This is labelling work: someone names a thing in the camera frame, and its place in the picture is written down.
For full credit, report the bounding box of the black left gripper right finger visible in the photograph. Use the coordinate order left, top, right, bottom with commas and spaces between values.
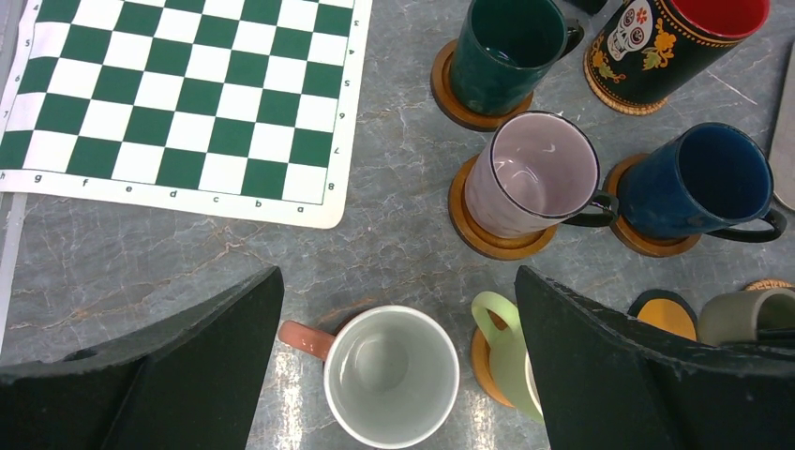
515, 265, 794, 449

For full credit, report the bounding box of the dark green mug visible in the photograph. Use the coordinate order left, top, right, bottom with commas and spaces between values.
450, 0, 585, 117

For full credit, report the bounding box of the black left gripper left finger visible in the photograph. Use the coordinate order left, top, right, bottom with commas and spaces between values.
1, 267, 284, 449

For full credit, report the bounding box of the woven rattan coaster far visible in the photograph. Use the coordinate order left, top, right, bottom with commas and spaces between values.
583, 57, 668, 116

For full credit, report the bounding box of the green white chessboard mat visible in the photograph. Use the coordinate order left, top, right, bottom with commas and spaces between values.
1, 0, 371, 229

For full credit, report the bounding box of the brown grooved wooden coaster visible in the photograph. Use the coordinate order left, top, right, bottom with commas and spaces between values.
430, 39, 534, 132

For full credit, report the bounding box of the cream cup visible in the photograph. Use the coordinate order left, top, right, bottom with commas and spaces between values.
471, 292, 544, 423

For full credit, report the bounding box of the woven rattan coaster near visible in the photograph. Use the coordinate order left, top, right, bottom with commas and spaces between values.
743, 278, 794, 291

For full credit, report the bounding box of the dark blue mug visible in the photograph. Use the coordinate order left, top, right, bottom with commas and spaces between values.
616, 122, 788, 243

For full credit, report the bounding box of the small grey cup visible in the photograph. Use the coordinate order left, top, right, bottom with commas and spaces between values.
697, 288, 794, 346

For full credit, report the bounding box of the lilac cup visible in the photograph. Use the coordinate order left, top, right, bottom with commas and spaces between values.
463, 111, 619, 239

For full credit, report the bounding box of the black handheld microphone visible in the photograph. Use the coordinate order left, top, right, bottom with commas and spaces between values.
565, 0, 608, 16

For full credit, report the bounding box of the reddish brown grooved coaster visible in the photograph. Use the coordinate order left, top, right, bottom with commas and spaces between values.
603, 153, 701, 258

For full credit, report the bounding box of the light brown grooved coaster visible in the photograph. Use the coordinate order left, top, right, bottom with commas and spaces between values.
448, 156, 558, 261

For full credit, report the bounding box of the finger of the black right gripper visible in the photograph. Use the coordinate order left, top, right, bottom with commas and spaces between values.
739, 327, 794, 349

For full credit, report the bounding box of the orange black felt coaster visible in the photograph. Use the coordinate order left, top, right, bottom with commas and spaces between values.
627, 289, 698, 341

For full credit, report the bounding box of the metal serving tray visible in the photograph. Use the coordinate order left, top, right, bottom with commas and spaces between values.
768, 46, 794, 211

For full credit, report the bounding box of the woven rattan coaster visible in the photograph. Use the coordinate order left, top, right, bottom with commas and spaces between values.
583, 57, 668, 116
743, 278, 794, 291

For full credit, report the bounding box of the salmon pink white mug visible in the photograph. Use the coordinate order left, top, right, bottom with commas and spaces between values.
277, 305, 460, 449

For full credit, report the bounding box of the light orange wooden coaster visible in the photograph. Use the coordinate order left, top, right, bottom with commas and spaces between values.
471, 310, 514, 409

